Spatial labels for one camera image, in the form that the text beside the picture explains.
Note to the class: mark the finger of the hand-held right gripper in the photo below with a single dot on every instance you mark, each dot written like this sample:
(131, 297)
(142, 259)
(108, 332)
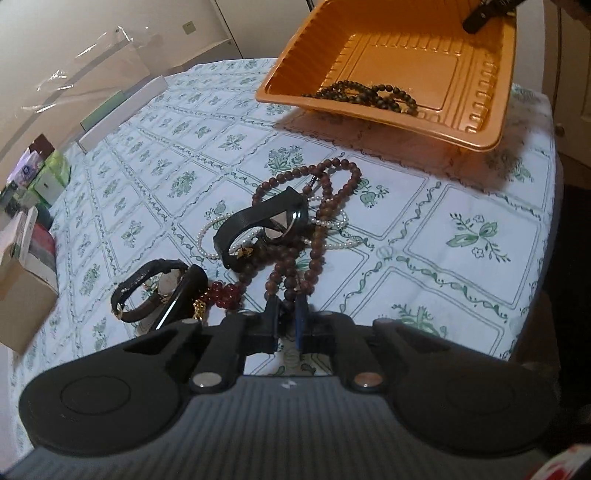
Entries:
(485, 13)

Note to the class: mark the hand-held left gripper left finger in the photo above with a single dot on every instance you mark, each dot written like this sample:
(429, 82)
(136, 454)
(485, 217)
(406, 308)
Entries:
(272, 318)

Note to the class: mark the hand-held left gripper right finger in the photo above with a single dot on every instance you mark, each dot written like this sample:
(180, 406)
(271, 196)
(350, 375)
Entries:
(301, 323)

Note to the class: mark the glossy black wristband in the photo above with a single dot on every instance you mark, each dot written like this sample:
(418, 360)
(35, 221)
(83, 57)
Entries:
(184, 290)

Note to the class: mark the orange plastic tray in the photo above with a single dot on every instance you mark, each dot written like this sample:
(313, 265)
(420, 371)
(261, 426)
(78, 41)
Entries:
(397, 60)

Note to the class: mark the black wristwatch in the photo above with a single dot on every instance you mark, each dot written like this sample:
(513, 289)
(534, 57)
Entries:
(134, 309)

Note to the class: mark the dark green box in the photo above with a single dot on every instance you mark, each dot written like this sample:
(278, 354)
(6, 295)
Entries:
(45, 220)

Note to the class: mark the beige cardboard box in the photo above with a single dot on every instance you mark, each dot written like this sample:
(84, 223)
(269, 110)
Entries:
(23, 309)

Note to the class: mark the long white box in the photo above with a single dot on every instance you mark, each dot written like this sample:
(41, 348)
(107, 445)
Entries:
(138, 106)

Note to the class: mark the green tissue pack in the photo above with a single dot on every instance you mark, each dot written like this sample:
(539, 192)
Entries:
(53, 177)

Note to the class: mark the long green box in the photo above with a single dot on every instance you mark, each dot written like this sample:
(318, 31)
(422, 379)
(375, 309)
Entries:
(104, 110)

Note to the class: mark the purple tissue box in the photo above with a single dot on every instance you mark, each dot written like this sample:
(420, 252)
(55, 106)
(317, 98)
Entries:
(28, 168)

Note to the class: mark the brown carton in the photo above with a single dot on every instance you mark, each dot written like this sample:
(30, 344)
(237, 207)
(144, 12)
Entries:
(41, 144)

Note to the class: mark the glass jar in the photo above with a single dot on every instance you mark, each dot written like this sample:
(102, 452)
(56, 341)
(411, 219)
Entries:
(8, 198)

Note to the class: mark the clear plastic sheet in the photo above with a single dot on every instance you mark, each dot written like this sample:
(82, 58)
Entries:
(92, 60)

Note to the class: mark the wall socket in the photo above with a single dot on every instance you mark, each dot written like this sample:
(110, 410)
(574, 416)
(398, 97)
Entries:
(188, 26)

